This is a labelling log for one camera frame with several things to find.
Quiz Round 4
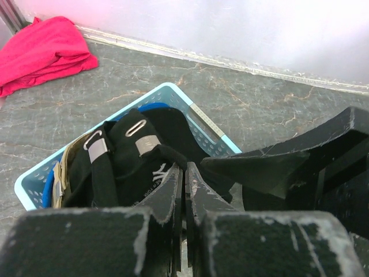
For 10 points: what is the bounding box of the blue perforated plastic basket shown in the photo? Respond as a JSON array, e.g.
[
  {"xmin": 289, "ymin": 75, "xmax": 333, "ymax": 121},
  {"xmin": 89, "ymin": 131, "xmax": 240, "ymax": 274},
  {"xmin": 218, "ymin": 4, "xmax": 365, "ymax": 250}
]
[{"xmin": 14, "ymin": 83, "xmax": 242, "ymax": 211}]

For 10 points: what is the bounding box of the left corner aluminium post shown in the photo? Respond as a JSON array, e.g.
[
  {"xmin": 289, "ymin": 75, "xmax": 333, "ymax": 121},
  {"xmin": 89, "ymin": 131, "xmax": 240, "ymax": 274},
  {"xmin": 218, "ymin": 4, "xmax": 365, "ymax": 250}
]
[{"xmin": 0, "ymin": 0, "xmax": 31, "ymax": 33}]

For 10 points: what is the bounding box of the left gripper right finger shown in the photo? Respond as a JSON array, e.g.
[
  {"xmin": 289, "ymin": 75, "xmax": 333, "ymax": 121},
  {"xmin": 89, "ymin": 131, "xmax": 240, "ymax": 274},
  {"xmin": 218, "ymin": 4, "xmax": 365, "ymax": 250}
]
[{"xmin": 184, "ymin": 162, "xmax": 365, "ymax": 276}]

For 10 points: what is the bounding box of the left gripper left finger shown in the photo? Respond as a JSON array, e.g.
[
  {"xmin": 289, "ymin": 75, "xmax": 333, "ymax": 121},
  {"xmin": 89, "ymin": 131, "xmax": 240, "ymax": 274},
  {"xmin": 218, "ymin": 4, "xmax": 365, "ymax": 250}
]
[{"xmin": 1, "ymin": 166, "xmax": 182, "ymax": 276}]

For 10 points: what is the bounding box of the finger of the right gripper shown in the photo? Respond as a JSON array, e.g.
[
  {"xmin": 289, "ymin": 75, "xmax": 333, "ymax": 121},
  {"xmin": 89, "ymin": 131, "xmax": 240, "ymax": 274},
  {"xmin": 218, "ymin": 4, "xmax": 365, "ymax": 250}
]
[{"xmin": 201, "ymin": 151, "xmax": 310, "ymax": 199}]

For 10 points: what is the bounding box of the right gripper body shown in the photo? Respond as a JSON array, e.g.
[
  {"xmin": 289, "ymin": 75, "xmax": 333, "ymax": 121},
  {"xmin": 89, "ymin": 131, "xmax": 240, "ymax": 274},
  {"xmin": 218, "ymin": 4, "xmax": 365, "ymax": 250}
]
[{"xmin": 244, "ymin": 107, "xmax": 368, "ymax": 237}]

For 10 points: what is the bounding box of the blue hat in basket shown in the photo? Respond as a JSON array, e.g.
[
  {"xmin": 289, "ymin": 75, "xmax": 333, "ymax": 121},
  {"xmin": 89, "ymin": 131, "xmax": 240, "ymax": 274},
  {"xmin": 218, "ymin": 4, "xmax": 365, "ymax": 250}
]
[{"xmin": 42, "ymin": 102, "xmax": 170, "ymax": 208}]

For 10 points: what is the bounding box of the black and tan hat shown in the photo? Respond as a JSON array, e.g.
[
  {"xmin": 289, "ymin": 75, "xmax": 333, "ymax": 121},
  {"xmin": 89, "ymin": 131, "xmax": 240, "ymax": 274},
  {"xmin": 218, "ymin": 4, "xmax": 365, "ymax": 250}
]
[{"xmin": 51, "ymin": 133, "xmax": 90, "ymax": 208}]

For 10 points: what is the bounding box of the magenta cloth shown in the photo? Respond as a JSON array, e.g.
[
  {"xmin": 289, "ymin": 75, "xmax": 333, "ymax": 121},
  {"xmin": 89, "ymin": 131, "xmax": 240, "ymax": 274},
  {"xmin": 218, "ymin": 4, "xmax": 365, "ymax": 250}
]
[{"xmin": 1, "ymin": 16, "xmax": 99, "ymax": 97}]

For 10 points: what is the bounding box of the black NY cap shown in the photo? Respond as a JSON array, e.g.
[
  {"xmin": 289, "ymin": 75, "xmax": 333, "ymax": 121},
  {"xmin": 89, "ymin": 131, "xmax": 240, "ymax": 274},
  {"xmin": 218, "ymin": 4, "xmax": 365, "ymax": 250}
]
[{"xmin": 62, "ymin": 108, "xmax": 234, "ymax": 208}]

